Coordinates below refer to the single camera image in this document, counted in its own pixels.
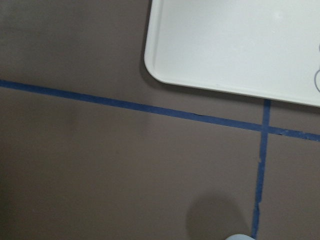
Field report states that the light blue plastic cup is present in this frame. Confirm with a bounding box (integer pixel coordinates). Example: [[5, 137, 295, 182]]
[[225, 234, 255, 240]]

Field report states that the cream bear serving tray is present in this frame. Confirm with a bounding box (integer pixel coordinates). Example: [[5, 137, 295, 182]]
[[144, 0, 320, 107]]

